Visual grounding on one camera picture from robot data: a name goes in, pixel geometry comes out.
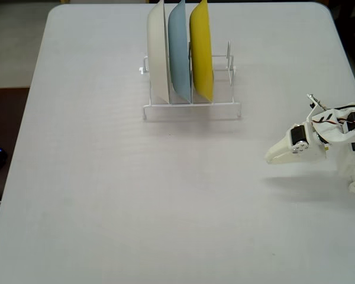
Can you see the white gripper with motor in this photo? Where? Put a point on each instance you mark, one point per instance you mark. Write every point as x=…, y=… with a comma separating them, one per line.
x=284, y=148

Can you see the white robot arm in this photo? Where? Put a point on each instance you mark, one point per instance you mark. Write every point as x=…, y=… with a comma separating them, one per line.
x=331, y=131

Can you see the yellow plate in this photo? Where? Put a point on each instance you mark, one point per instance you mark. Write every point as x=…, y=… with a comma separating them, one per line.
x=201, y=53

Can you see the light blue plate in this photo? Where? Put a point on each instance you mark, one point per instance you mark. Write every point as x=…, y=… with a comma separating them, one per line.
x=179, y=53

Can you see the white plate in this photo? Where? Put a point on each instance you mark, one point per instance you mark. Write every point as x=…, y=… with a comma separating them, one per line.
x=156, y=53

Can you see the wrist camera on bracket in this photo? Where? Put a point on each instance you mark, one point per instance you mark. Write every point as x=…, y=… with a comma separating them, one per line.
x=313, y=102

